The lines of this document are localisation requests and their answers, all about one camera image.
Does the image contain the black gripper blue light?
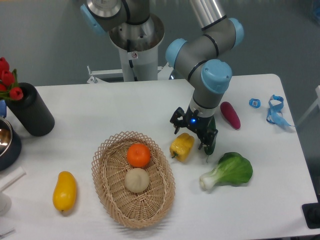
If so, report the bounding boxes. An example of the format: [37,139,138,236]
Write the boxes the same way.
[170,97,218,150]

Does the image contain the yellow bell pepper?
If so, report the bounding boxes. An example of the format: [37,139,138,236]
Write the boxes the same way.
[169,133,195,162]

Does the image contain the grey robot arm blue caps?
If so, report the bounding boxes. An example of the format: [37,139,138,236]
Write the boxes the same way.
[80,0,244,155]

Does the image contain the green cucumber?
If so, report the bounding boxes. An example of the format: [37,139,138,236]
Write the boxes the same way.
[204,117,218,158]

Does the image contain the purple sweet potato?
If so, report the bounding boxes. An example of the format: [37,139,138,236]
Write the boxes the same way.
[220,101,241,130]

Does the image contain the green bok choy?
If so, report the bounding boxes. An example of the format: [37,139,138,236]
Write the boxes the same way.
[199,152,253,191]

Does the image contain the orange fruit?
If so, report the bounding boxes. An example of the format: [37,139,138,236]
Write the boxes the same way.
[126,143,151,168]

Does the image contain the small blue tape roll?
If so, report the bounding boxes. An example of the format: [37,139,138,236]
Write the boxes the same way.
[248,98,261,109]

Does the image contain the white steamed bun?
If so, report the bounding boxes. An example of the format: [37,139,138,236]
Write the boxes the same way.
[124,168,150,193]

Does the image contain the tangled blue ribbon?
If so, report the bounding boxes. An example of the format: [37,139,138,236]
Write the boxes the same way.
[266,94,295,128]

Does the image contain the woven wicker basket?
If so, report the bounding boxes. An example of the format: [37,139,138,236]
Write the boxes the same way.
[91,131,175,229]

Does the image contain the yellow mango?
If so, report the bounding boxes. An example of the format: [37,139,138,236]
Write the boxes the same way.
[52,171,77,212]

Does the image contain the black device at edge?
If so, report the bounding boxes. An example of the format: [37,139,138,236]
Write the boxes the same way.
[302,202,320,229]

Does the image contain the black cylindrical vase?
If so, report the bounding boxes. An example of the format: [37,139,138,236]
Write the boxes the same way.
[5,82,55,137]

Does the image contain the dark metal bowl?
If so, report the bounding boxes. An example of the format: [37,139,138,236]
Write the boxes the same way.
[0,117,22,171]

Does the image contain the red artificial tulips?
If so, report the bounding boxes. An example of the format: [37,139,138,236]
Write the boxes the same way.
[0,57,24,101]

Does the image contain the blue object left edge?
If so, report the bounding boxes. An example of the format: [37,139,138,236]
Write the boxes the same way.
[0,100,7,118]

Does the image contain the white stand object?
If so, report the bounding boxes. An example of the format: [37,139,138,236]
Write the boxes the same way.
[0,167,26,217]

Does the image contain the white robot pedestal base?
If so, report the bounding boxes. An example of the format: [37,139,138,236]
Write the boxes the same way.
[87,13,165,84]

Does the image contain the white frame right edge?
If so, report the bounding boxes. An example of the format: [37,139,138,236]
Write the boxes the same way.
[297,85,320,127]

